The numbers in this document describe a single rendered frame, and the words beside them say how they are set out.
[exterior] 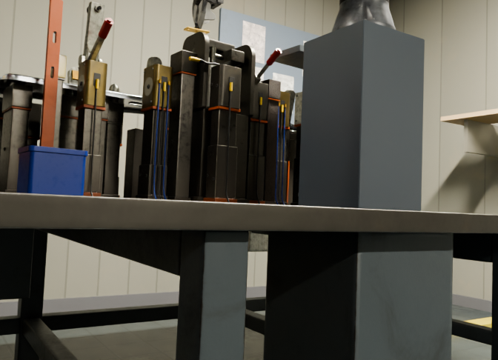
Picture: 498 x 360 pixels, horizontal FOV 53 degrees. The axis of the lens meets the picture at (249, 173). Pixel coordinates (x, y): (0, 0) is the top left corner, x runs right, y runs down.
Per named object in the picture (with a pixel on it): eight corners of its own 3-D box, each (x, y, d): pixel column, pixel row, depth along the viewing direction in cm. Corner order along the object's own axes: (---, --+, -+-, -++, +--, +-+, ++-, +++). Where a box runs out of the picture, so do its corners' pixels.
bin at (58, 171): (70, 196, 106) (72, 153, 106) (86, 197, 98) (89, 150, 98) (13, 193, 99) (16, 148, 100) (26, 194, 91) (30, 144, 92)
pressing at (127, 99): (327, 144, 225) (327, 140, 226) (367, 139, 207) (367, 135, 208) (-15, 91, 143) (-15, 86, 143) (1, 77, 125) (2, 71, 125)
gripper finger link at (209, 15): (216, 30, 169) (218, 4, 170) (200, 24, 166) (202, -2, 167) (212, 32, 171) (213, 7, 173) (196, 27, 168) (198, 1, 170)
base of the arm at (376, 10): (409, 39, 118) (410, -2, 118) (363, 24, 110) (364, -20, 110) (362, 54, 130) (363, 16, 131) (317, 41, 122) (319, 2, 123)
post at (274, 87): (266, 205, 163) (271, 84, 166) (276, 205, 159) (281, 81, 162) (254, 204, 160) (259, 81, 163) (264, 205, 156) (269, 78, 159)
